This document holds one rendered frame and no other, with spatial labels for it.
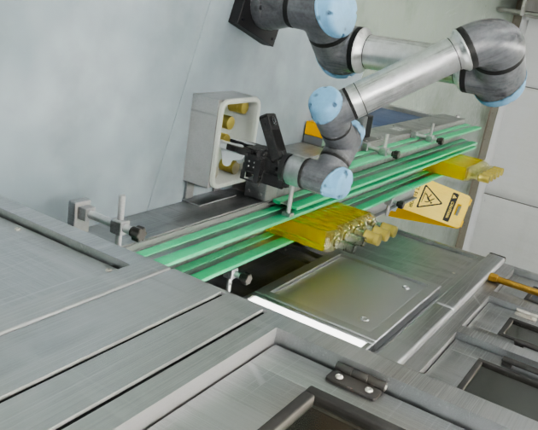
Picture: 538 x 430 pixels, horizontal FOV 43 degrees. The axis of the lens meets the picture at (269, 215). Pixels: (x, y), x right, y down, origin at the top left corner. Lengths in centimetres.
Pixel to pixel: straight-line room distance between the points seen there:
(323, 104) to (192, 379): 90
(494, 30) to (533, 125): 613
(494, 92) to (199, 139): 70
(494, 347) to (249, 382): 115
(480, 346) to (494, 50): 74
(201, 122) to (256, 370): 101
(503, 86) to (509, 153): 611
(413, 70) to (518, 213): 636
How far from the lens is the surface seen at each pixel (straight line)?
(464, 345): 182
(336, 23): 168
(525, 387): 172
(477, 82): 165
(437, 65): 152
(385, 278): 198
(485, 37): 154
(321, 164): 158
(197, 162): 170
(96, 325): 78
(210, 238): 158
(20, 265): 94
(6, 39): 129
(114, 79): 148
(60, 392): 67
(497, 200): 784
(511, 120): 770
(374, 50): 174
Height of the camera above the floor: 176
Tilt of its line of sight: 28 degrees down
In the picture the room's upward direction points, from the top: 109 degrees clockwise
